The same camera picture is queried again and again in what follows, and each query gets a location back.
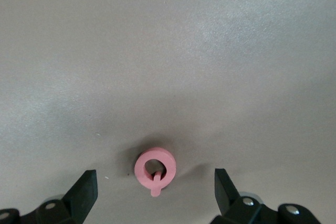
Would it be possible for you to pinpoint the pink letter Q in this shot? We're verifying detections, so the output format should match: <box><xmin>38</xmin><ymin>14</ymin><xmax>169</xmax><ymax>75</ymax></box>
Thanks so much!
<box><xmin>134</xmin><ymin>147</ymin><xmax>177</xmax><ymax>198</ymax></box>

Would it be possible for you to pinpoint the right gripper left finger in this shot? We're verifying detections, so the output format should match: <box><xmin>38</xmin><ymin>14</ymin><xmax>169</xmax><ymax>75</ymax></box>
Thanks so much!
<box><xmin>0</xmin><ymin>169</ymin><xmax>99</xmax><ymax>224</ymax></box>

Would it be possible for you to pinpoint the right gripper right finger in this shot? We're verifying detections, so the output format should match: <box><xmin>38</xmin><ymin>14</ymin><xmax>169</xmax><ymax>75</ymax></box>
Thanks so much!
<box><xmin>212</xmin><ymin>168</ymin><xmax>322</xmax><ymax>224</ymax></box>

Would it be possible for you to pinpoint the brown table mat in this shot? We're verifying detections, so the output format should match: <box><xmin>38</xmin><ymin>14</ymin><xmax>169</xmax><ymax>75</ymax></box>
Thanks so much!
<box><xmin>0</xmin><ymin>0</ymin><xmax>336</xmax><ymax>224</ymax></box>

